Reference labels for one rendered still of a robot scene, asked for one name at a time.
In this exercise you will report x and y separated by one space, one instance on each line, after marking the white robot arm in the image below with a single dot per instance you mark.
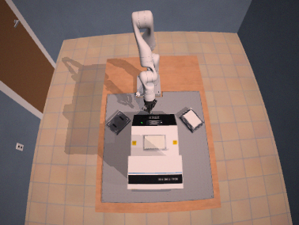
146 44

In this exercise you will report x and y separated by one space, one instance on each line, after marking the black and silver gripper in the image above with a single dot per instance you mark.
149 105

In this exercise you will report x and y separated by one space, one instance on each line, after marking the black rectangular frame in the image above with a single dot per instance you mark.
187 124

